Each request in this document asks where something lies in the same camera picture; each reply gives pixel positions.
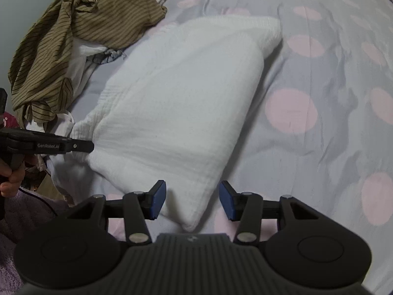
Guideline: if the person's left hand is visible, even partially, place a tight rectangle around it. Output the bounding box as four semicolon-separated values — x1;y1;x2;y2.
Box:
0;157;28;198

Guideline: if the black cable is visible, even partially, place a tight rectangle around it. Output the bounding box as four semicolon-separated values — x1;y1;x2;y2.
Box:
18;187;59;217

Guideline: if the brown striped garment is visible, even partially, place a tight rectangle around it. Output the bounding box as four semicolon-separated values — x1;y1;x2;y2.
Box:
9;0;168;126

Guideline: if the purple fluffy rug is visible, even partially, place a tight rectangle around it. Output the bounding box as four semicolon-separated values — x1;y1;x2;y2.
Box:
0;191;71;295

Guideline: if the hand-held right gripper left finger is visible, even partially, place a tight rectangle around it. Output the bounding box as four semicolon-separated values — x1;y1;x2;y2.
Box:
66;180;167;246

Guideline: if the white crinkle shirt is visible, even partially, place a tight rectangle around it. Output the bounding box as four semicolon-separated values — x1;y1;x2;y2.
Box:
70;15;283;232

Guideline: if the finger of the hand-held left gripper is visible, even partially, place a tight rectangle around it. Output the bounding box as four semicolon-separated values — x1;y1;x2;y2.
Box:
64;140;95;154

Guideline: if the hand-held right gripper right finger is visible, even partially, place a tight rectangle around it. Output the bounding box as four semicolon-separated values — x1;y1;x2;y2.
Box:
219;181;323;246

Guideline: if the white thin garment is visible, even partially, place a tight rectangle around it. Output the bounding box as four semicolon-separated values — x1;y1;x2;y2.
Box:
24;41;108;205

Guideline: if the grey patterned cloth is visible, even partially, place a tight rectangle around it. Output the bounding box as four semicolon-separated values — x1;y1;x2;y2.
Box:
92;47;127;64

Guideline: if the pink bear print bag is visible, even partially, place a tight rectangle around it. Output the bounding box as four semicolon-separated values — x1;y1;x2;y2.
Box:
0;112;19;130

